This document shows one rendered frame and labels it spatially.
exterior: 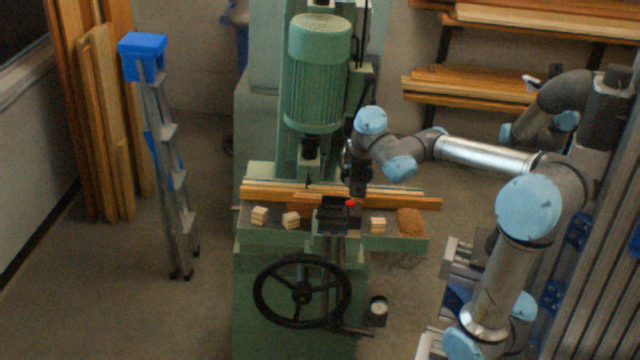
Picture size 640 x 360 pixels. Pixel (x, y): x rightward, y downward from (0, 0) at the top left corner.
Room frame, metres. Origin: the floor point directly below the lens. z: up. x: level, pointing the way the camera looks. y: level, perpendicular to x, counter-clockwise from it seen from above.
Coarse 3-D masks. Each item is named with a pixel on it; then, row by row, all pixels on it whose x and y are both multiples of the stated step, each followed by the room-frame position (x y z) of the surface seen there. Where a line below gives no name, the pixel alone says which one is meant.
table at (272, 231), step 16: (240, 208) 1.56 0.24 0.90; (272, 208) 1.58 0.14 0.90; (368, 208) 1.63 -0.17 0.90; (384, 208) 1.64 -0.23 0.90; (240, 224) 1.48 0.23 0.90; (256, 224) 1.48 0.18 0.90; (272, 224) 1.49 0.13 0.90; (304, 224) 1.51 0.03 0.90; (368, 224) 1.54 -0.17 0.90; (240, 240) 1.46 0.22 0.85; (256, 240) 1.46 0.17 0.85; (272, 240) 1.47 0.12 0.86; (288, 240) 1.47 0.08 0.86; (304, 240) 1.47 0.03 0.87; (368, 240) 1.49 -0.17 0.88; (384, 240) 1.49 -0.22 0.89; (400, 240) 1.49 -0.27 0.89; (416, 240) 1.50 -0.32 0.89
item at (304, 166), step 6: (300, 144) 1.71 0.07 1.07; (300, 150) 1.67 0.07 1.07; (318, 150) 1.69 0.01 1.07; (300, 156) 1.64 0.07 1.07; (318, 156) 1.65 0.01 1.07; (300, 162) 1.60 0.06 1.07; (306, 162) 1.60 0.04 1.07; (312, 162) 1.61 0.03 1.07; (318, 162) 1.61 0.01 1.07; (300, 168) 1.59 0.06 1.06; (306, 168) 1.59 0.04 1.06; (312, 168) 1.59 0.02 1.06; (318, 168) 1.59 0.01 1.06; (300, 174) 1.59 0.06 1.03; (306, 174) 1.59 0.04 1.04; (312, 174) 1.59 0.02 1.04; (318, 174) 1.59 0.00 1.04; (300, 180) 1.59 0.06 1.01; (312, 180) 1.59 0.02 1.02; (318, 180) 1.59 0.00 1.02
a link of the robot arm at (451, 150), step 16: (432, 128) 1.37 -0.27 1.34; (432, 144) 1.30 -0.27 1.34; (448, 144) 1.28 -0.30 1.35; (464, 144) 1.25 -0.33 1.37; (480, 144) 1.24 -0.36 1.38; (432, 160) 1.30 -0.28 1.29; (448, 160) 1.26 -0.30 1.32; (464, 160) 1.22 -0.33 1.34; (480, 160) 1.20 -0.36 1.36; (496, 160) 1.17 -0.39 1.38; (512, 160) 1.15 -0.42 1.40; (528, 160) 1.13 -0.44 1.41; (544, 160) 1.10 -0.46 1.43; (560, 160) 1.06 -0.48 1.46; (576, 160) 1.07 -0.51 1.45; (496, 176) 1.17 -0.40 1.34; (512, 176) 1.13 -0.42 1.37; (592, 192) 1.02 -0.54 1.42
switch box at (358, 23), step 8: (360, 0) 1.99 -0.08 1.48; (368, 0) 2.00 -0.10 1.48; (360, 8) 1.92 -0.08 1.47; (368, 8) 1.92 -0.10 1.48; (360, 16) 1.92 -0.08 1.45; (368, 16) 1.92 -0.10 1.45; (360, 24) 1.92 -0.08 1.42; (368, 24) 1.92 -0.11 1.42; (360, 32) 1.92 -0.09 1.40; (368, 32) 1.92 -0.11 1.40; (352, 40) 1.91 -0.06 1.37; (360, 40) 1.92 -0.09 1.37; (352, 48) 1.92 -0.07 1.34; (360, 48) 1.92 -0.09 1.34
